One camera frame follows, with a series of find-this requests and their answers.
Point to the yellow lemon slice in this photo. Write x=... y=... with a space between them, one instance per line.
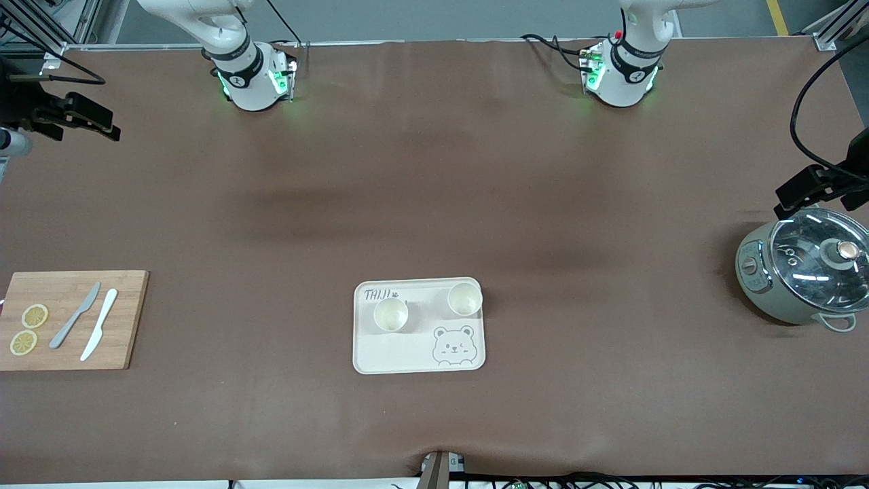
x=34 y=316
x=24 y=343

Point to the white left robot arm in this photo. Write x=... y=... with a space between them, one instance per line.
x=621 y=78

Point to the beige bear print tray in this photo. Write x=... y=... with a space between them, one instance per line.
x=407 y=350

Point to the white plastic knife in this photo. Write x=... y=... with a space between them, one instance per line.
x=100 y=322

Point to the grey plastic knife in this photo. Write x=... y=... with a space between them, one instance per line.
x=71 y=319

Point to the glass pot lid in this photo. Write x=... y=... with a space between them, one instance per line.
x=808 y=261

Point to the grey table edge clamp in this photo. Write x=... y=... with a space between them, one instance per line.
x=438 y=470

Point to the aluminium frame profile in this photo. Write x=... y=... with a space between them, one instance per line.
x=68 y=27
x=831 y=27

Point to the wooden cutting board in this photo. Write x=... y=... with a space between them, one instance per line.
x=129 y=319

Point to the brown table mat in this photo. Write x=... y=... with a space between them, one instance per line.
x=434 y=190

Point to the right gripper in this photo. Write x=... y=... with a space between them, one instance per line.
x=22 y=106

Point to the grey-green electric pot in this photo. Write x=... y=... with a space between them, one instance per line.
x=757 y=278

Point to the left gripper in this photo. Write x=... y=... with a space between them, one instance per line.
x=857 y=170

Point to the white paper cup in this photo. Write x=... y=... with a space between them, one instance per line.
x=391 y=315
x=465 y=299

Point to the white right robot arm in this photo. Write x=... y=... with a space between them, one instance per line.
x=244 y=75

